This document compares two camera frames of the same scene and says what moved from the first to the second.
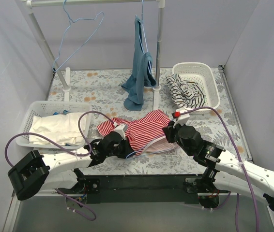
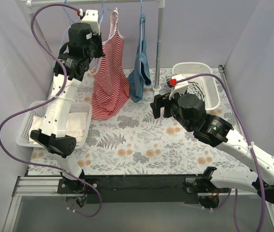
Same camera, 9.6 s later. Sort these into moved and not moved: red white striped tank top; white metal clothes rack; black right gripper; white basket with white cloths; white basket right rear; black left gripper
Moved: black left gripper; black right gripper; red white striped tank top
Not moved: white basket with white cloths; white basket right rear; white metal clothes rack
